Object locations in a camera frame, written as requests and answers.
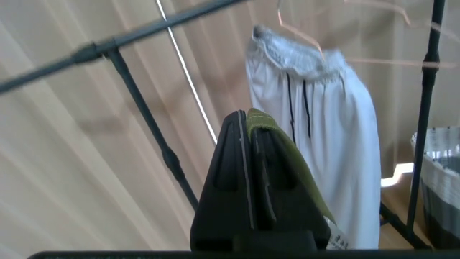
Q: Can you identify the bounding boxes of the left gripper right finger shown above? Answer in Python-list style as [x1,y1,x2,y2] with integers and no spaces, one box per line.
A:
[247,127,332,252]

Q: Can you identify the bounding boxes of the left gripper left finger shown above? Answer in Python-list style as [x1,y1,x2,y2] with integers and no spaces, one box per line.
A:
[189,109,254,252]

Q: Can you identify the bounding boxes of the green shirt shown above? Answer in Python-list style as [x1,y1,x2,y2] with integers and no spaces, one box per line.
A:
[246,107,350,251]

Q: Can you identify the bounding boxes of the white laundry basket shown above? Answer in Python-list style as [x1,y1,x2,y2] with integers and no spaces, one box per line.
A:
[410,125,460,250]

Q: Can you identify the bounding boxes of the pale grey shorts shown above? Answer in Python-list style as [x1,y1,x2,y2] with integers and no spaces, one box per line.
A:
[245,24,382,250]

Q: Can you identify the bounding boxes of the beige curtain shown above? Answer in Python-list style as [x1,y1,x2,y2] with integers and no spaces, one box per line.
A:
[0,0,460,252]

